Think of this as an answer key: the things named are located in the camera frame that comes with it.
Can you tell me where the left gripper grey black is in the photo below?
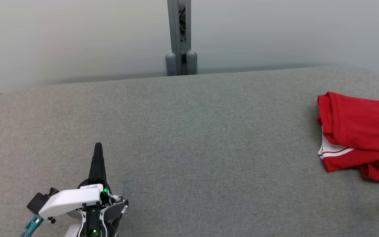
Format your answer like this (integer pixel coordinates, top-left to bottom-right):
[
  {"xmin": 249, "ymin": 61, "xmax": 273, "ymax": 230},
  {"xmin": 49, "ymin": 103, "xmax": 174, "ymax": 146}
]
[{"xmin": 78, "ymin": 142, "xmax": 129, "ymax": 237}]

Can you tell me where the red jersey with number 23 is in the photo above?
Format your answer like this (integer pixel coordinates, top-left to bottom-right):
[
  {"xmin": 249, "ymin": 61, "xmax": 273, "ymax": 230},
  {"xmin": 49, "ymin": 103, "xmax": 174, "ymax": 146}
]
[{"xmin": 317, "ymin": 92, "xmax": 379, "ymax": 173}]

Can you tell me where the teal cable connector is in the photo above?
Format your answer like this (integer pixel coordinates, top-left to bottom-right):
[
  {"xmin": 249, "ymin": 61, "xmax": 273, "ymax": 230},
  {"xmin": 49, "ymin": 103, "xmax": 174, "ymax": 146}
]
[{"xmin": 20, "ymin": 214, "xmax": 44, "ymax": 237}]

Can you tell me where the grey aluminium partition post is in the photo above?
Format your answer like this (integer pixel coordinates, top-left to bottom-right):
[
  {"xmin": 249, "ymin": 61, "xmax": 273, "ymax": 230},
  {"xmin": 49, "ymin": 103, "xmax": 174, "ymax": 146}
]
[{"xmin": 165, "ymin": 0, "xmax": 198, "ymax": 77}]

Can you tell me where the black cable inside post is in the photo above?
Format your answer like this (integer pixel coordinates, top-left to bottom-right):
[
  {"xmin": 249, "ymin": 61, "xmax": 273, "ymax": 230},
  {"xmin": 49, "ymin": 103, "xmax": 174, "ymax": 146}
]
[{"xmin": 178, "ymin": 6, "xmax": 187, "ymax": 42}]

